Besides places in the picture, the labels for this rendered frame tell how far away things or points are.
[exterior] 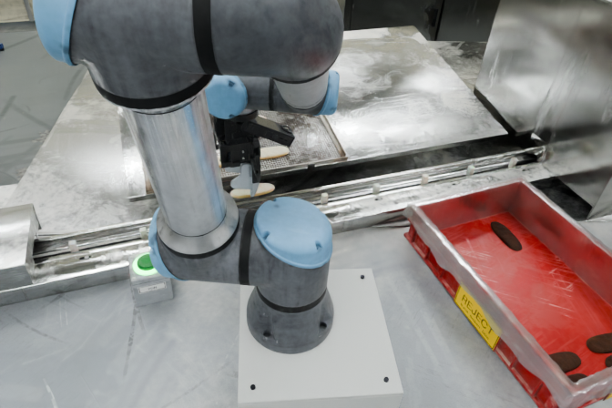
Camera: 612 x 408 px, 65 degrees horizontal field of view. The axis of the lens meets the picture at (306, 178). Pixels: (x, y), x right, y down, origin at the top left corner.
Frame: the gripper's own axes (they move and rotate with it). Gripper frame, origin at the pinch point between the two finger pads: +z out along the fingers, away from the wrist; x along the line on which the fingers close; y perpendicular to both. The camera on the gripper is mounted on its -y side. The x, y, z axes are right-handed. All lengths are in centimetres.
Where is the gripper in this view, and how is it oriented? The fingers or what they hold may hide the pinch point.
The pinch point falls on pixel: (252, 185)
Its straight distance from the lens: 107.3
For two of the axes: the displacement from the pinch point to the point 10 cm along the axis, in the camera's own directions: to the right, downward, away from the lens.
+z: -0.5, 7.9, 6.1
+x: 3.4, 5.9, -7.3
